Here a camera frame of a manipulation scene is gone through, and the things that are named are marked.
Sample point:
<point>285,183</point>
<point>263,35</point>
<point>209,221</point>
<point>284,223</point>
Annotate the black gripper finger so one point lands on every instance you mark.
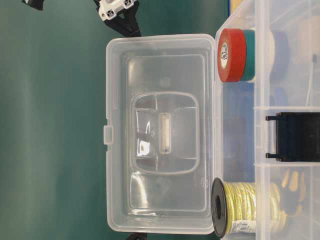
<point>136,236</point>

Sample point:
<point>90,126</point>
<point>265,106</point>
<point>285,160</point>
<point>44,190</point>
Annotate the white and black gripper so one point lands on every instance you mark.
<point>119,15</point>

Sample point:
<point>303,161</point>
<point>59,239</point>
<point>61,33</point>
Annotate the clear plastic tool box lid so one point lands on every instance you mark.
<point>163,133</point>

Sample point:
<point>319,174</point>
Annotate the clear plastic tool box base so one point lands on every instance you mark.
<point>243,136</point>

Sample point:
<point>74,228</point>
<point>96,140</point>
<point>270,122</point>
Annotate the black box latch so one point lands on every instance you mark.
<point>297,137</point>

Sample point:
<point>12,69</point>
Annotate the red tape roll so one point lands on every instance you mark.
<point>231,55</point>

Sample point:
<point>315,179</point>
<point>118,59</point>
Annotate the green tape roll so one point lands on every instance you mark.
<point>249,69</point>

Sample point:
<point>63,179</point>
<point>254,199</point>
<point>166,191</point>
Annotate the yellow wire spool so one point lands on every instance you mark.
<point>234,208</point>

